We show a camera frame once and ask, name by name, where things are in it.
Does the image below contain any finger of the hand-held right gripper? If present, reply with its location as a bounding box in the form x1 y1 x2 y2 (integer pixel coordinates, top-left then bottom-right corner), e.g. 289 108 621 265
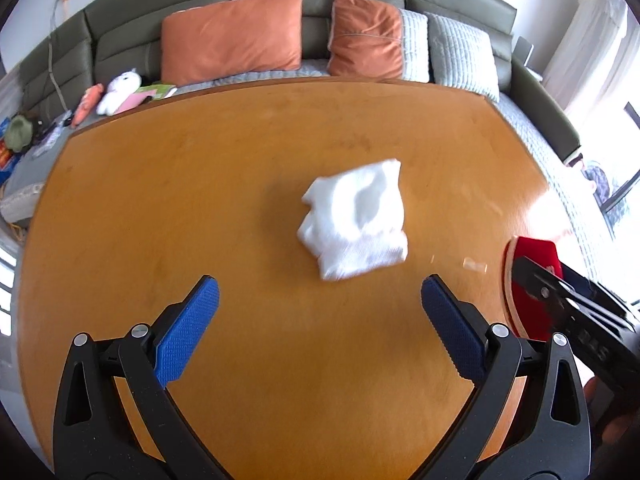
556 260 640 332
511 255 576 311

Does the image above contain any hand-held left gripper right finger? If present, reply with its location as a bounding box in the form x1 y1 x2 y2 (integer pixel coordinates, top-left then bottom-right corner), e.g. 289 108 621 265
415 274 593 480

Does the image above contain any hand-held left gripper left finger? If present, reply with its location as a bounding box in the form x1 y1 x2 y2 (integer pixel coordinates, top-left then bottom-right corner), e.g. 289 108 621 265
52 275 231 480

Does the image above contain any red tan-edged object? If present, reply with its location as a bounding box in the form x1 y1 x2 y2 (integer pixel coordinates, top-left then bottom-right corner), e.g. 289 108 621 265
504 236 566 342

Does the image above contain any white tissue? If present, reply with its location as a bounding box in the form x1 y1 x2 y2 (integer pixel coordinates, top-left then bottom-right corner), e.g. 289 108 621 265
296 158 408 282

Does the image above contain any wide grey ribbed cushion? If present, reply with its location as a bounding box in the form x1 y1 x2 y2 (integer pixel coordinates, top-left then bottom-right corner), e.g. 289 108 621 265
422 11 501 102

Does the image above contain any pink and green book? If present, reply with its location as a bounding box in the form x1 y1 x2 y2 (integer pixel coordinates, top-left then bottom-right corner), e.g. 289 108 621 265
117 82 178 111

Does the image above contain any white curtain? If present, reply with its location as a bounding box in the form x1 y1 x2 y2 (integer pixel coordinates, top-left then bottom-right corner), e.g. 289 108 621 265
542 0 628 126

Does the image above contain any orange plush toy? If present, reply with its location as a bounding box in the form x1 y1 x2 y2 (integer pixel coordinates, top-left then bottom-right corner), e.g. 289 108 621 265
71 83 104 127

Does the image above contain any white plush toy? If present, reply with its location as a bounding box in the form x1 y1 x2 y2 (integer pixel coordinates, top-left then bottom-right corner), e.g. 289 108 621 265
96 71 142 115

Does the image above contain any blue bag with red label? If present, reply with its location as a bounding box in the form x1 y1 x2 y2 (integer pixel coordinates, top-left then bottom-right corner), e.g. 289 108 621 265
0 117 17 176

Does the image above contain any green hat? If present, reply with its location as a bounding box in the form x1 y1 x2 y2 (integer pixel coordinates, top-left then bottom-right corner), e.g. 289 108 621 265
5 115 37 153

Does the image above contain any narrow grey ribbed cushion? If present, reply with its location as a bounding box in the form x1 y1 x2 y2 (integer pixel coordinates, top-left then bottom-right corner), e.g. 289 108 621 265
399 8 431 83

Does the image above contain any large orange cushion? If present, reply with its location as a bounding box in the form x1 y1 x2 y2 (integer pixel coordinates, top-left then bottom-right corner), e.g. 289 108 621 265
161 0 304 86

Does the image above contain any small orange cushion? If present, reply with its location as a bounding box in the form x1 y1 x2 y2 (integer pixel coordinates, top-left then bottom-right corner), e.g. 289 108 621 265
326 0 405 81

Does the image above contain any thin charging cable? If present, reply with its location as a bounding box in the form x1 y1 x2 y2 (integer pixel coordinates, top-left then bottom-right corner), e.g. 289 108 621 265
47 0 74 116

